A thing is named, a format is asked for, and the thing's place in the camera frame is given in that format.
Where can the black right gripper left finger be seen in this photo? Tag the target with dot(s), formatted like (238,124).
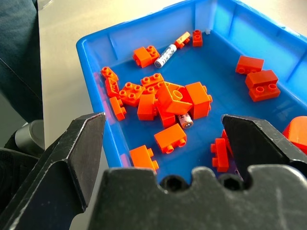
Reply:
(60,167)

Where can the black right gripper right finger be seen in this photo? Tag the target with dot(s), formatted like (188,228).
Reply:
(254,143)

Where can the black robot body part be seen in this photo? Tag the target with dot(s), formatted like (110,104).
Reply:
(16,165)

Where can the silver cylindrical robot part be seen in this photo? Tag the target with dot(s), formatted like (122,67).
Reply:
(30,135)

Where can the white and orange battery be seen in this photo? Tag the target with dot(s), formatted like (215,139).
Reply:
(185,121)

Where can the blue plastic bin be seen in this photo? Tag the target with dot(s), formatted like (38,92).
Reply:
(216,72)

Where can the dark teal fabric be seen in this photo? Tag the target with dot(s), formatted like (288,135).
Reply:
(19,55)

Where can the white AA battery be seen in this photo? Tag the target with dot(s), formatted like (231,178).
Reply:
(165,56)

